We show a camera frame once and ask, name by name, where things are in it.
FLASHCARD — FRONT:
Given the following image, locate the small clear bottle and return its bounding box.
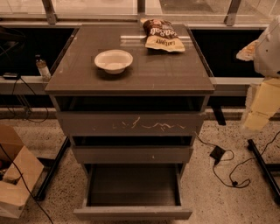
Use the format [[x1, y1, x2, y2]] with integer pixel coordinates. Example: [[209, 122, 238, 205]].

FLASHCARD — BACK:
[[35, 54, 51, 82]]

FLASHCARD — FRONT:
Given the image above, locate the brown chip bag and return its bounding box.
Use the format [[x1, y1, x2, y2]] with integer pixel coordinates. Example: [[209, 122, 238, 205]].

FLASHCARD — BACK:
[[141, 18, 186, 53]]

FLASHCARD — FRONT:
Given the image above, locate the grey drawer cabinet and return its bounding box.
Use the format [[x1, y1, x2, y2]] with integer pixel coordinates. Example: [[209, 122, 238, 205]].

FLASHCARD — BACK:
[[44, 24, 216, 179]]

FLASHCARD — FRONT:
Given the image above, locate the white paper bowl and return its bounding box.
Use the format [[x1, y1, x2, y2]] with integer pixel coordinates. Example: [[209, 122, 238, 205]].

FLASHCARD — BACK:
[[94, 50, 133, 74]]

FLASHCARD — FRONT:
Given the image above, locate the small black device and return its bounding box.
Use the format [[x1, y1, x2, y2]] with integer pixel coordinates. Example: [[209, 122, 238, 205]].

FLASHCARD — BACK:
[[3, 73, 20, 80]]

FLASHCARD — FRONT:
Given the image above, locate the cardboard box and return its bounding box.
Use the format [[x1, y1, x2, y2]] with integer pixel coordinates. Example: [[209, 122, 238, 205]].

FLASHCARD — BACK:
[[0, 124, 44, 219]]

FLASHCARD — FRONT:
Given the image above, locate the black floor cable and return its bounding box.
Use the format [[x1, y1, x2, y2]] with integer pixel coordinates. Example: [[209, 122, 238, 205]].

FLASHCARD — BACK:
[[194, 130, 280, 189]]

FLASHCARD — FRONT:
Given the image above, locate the black frame leg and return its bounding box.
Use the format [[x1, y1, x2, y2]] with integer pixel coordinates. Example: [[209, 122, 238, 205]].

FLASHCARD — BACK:
[[248, 139, 280, 205], [35, 137, 71, 201]]

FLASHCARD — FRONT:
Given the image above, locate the black right frame leg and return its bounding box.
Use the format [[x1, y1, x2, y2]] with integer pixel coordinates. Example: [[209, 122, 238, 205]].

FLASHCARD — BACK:
[[248, 139, 280, 205]]

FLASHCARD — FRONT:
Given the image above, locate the black left frame leg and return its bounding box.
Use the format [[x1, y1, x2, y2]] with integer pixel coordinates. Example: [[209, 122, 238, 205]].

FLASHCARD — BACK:
[[35, 137, 71, 201]]

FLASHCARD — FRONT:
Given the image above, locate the grey middle drawer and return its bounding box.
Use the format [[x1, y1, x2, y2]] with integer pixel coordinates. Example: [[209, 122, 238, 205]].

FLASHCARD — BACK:
[[73, 136, 193, 164]]

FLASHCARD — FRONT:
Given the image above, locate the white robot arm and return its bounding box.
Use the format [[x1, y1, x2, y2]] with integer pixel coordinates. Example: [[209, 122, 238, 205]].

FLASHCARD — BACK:
[[236, 16, 280, 135]]

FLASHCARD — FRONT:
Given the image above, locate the black cable over box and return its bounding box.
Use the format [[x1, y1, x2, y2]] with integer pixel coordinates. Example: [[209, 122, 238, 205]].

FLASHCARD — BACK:
[[0, 143, 54, 224]]

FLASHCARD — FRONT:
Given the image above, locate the grey scratched top drawer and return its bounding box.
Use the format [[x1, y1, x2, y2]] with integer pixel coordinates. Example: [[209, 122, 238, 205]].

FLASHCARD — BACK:
[[57, 111, 205, 137]]

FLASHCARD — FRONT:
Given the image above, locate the black power adapter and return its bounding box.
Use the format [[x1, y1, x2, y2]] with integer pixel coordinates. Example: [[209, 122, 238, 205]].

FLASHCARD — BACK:
[[210, 146, 226, 165]]

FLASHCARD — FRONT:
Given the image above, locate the grey bottom drawer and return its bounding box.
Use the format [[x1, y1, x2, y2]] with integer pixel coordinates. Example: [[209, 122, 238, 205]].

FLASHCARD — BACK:
[[74, 164, 192, 221]]

